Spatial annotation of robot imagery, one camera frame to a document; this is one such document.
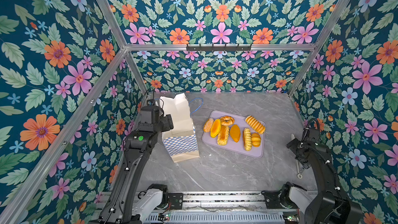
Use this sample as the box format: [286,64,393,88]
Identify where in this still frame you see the black hook rail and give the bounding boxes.
[186,44,252,52]

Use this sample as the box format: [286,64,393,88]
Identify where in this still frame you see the lilac plastic tray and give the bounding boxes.
[202,111,265,158]

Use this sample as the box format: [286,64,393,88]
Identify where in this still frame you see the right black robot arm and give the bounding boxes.
[279,127,363,224]

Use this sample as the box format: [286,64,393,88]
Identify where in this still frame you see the yellow oval bread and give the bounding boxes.
[210,119,221,138]

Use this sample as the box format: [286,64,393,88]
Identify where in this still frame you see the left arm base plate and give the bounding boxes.
[161,192,184,210]

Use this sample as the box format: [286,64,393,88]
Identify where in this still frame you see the small striped round bun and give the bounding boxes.
[251,132,261,147]

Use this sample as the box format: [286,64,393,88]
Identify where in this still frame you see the metal tongs white tips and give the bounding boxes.
[290,133,304,179]

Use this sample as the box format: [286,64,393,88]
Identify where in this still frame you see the long ridged glazed bread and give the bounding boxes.
[217,125,230,146]

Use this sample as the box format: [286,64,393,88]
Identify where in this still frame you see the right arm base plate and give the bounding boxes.
[261,188,311,209]

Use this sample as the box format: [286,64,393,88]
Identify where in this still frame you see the large striped loaf bread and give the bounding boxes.
[245,115,266,134]

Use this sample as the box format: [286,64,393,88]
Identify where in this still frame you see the sugared round bread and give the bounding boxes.
[203,118,214,133]

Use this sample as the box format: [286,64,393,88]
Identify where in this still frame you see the braided bagel bread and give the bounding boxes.
[220,116,235,127]

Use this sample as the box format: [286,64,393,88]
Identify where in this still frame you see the pale ridged long bread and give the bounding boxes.
[243,128,252,151]

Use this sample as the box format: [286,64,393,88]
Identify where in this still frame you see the orange pointed bread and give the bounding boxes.
[230,124,241,143]

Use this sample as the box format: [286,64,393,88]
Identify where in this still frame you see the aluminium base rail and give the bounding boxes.
[90,190,361,224]

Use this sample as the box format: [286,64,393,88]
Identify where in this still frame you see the checkered paper bag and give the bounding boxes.
[159,93,200,163]

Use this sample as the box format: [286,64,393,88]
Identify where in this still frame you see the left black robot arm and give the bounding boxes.
[92,100,174,224]

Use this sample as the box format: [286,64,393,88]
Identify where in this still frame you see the aluminium frame bars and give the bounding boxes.
[0,0,368,224]

